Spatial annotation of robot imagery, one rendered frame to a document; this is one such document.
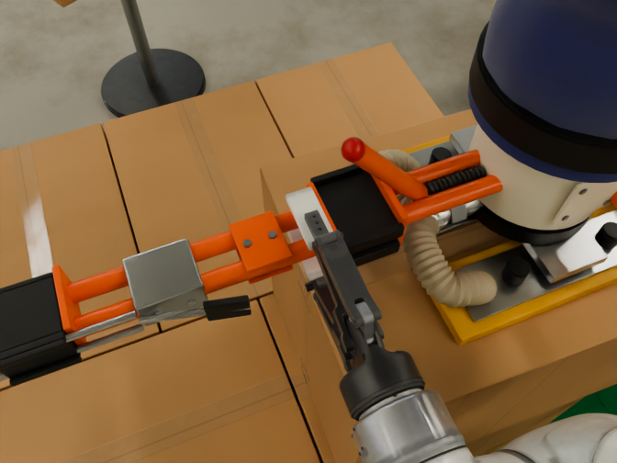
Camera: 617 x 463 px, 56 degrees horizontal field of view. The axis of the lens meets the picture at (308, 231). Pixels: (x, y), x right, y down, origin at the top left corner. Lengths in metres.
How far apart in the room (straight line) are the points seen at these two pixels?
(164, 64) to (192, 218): 1.23
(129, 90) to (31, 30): 0.62
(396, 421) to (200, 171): 0.97
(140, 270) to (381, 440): 0.29
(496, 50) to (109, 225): 0.96
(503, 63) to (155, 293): 0.40
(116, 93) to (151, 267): 1.80
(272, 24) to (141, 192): 1.42
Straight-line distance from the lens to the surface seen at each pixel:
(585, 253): 0.78
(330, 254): 0.54
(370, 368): 0.53
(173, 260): 0.61
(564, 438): 0.58
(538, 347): 0.76
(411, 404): 0.52
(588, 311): 0.80
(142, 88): 2.37
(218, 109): 1.50
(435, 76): 2.43
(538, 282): 0.77
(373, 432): 0.52
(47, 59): 2.67
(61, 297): 0.61
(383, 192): 0.64
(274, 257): 0.60
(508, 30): 0.58
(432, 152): 0.82
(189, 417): 1.12
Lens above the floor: 1.60
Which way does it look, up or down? 57 degrees down
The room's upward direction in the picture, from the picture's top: straight up
